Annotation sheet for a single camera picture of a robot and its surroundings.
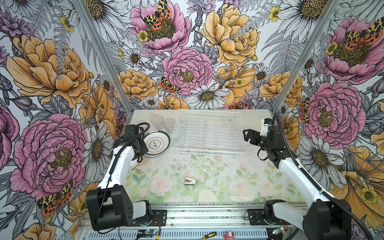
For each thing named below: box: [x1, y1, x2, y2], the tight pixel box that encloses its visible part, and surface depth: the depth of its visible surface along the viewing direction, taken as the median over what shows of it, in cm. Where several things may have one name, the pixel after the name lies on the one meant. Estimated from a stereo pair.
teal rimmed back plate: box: [143, 130, 171, 158], surface depth 101 cm
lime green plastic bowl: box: [128, 158, 139, 170], surface depth 79 cm
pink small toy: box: [223, 231, 235, 240], surface depth 67 cm
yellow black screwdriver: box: [196, 231, 217, 240], surface depth 71 cm
